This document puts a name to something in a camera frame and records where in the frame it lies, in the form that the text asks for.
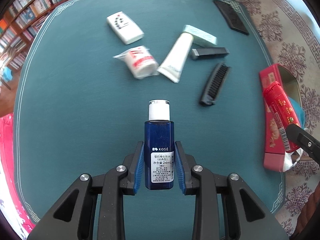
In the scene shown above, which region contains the red snack packet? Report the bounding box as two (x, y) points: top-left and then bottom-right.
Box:
(263, 81), (301, 153)

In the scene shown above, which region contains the blue Kose lotion bottle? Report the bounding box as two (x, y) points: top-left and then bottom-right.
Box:
(144, 100), (175, 190)

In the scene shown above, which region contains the black folding hairbrush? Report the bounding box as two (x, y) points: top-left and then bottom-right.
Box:
(199, 62), (230, 106)

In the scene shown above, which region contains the black rectangular trimmer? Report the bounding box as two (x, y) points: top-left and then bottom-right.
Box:
(191, 47), (229, 60)

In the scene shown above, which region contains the white cream tube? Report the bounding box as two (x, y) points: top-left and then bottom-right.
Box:
(157, 33), (194, 83)

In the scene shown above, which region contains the bagged white bandage roll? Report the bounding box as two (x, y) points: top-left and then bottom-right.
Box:
(113, 46), (159, 80)

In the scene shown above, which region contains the teal cloth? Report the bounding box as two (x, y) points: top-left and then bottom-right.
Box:
(289, 97), (305, 129)

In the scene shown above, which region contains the red tin box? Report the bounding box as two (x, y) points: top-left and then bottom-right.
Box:
(259, 63), (305, 172)

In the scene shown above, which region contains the teal table mat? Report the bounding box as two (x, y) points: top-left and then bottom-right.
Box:
(14, 0), (285, 223)

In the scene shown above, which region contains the black flat case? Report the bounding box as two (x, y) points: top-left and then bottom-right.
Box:
(213, 0), (249, 35)

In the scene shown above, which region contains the light teal small box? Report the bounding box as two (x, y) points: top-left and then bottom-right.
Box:
(183, 24), (217, 48)

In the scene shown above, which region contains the white remote control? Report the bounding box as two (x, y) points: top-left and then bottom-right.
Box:
(106, 11), (144, 45)

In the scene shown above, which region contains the wooden bookshelf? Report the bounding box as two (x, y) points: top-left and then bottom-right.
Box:
(1, 0), (67, 72)

